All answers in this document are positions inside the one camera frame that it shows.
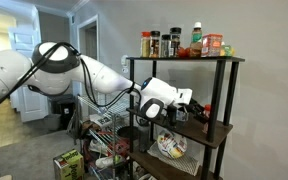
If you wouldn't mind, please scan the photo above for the colourful printed bowl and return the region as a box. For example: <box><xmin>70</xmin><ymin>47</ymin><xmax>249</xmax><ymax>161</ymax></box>
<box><xmin>156</xmin><ymin>129</ymin><xmax>188</xmax><ymax>160</ymax></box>

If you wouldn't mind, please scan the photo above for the chrome wire rack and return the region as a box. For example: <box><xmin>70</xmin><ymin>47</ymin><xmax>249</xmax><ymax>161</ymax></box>
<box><xmin>76</xmin><ymin>93</ymin><xmax>132</xmax><ymax>180</ymax></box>

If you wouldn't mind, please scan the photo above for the tall black-lid spice jar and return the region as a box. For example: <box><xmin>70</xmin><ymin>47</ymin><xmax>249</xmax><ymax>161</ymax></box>
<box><xmin>168</xmin><ymin>27</ymin><xmax>182</xmax><ymax>58</ymax></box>

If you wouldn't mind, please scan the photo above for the green cardboard box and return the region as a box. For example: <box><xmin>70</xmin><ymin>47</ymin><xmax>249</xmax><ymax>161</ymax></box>
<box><xmin>52</xmin><ymin>148</ymin><xmax>86</xmax><ymax>180</ymax></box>

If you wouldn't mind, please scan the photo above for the black trash bin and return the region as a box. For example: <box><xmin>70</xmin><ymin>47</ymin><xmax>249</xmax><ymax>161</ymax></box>
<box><xmin>48</xmin><ymin>93</ymin><xmax>77</xmax><ymax>129</ymax></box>

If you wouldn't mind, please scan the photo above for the small grey bin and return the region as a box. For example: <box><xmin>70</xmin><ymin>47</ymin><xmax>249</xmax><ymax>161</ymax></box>
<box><xmin>43</xmin><ymin>113</ymin><xmax>62</xmax><ymax>132</ymax></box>

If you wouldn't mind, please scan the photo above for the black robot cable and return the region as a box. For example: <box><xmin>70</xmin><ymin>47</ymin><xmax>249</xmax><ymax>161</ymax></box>
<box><xmin>0</xmin><ymin>41</ymin><xmax>142</xmax><ymax>116</ymax></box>

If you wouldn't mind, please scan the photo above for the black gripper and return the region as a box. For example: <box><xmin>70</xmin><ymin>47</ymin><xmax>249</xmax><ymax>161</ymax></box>
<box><xmin>183</xmin><ymin>98</ymin><xmax>209</xmax><ymax>124</ymax></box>

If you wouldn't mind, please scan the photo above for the white panel room door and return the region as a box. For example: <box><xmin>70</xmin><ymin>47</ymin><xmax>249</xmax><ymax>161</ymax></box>
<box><xmin>8</xmin><ymin>26</ymin><xmax>50</xmax><ymax>123</ymax></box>

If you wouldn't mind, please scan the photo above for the white sneaker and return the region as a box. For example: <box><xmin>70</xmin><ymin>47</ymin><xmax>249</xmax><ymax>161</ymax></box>
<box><xmin>88</xmin><ymin>138</ymin><xmax>110</xmax><ymax>154</ymax></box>

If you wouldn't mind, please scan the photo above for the white box with code print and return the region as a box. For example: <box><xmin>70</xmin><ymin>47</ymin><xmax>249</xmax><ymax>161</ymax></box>
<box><xmin>88</xmin><ymin>113</ymin><xmax>113</xmax><ymax>129</ymax></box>

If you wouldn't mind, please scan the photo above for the white mesh mat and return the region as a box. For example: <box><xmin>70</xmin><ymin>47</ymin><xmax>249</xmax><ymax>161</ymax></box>
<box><xmin>147</xmin><ymin>141</ymin><xmax>201</xmax><ymax>177</ymax></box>

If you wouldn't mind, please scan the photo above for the red food box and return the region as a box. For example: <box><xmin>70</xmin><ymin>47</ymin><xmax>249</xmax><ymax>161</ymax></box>
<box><xmin>201</xmin><ymin>33</ymin><xmax>224</xmax><ymax>58</ymax></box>

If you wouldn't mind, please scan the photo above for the large orange-red lid spice jar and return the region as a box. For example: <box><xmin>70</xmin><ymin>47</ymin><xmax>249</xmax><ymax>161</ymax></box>
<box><xmin>140</xmin><ymin>31</ymin><xmax>151</xmax><ymax>58</ymax></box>

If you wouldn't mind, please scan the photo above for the short black-lid spice jar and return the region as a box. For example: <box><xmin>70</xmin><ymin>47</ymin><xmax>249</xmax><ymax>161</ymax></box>
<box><xmin>160</xmin><ymin>34</ymin><xmax>171</xmax><ymax>59</ymax></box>

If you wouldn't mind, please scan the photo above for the white wall plug device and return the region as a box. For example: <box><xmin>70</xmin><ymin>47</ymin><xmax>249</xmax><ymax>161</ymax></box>
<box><xmin>120</xmin><ymin>54</ymin><xmax>130</xmax><ymax>74</ymax></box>

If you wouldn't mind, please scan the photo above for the black-lid jar red spice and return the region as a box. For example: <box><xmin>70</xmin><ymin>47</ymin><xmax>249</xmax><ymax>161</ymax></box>
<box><xmin>149</xmin><ymin>30</ymin><xmax>161</xmax><ymax>59</ymax></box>

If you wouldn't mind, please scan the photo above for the red item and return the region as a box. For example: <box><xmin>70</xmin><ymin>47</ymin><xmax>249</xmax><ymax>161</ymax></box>
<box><xmin>107</xmin><ymin>139</ymin><xmax>130</xmax><ymax>158</ymax></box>

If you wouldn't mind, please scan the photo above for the black pot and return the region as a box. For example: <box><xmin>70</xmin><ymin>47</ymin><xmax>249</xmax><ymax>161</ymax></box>
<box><xmin>117</xmin><ymin>125</ymin><xmax>140</xmax><ymax>141</ymax></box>

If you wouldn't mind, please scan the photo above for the green yellow package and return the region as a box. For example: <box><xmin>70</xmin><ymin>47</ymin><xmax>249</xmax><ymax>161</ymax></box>
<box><xmin>219</xmin><ymin>42</ymin><xmax>236</xmax><ymax>57</ymax></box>

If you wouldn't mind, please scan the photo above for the white-cap green-label bottle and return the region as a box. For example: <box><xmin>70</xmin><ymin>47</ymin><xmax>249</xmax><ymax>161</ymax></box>
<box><xmin>189</xmin><ymin>21</ymin><xmax>203</xmax><ymax>58</ymax></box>

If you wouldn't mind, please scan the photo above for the red tomato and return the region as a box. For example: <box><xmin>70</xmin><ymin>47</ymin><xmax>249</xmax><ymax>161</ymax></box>
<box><xmin>177</xmin><ymin>46</ymin><xmax>191</xmax><ymax>59</ymax></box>

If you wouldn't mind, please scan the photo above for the dark grey tumbler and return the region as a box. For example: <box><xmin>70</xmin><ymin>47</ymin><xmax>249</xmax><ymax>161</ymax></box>
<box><xmin>137</xmin><ymin>119</ymin><xmax>151</xmax><ymax>154</ymax></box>

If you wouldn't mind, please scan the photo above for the black metal wooden shelf unit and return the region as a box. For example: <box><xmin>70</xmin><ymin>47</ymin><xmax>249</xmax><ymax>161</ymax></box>
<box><xmin>126</xmin><ymin>55</ymin><xmax>246</xmax><ymax>180</ymax></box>

